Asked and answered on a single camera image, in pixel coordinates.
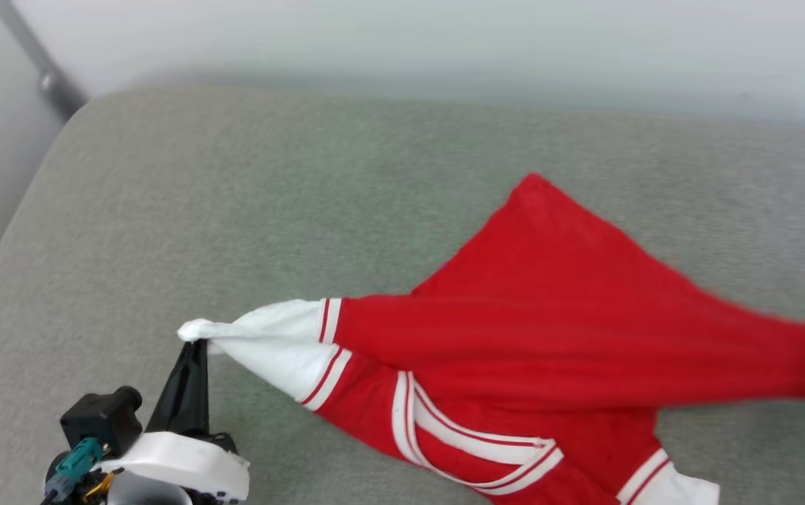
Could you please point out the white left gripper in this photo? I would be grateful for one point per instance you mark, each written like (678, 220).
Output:
(178, 463)

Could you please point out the red and white garment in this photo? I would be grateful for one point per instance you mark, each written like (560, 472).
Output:
(550, 337)

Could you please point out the grey fabric sofa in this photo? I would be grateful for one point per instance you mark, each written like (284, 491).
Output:
(234, 210)

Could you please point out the teal left camera connector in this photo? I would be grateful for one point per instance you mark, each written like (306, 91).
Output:
(74, 466)

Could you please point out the grey metal wall pipe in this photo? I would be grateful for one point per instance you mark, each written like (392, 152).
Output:
(38, 59)

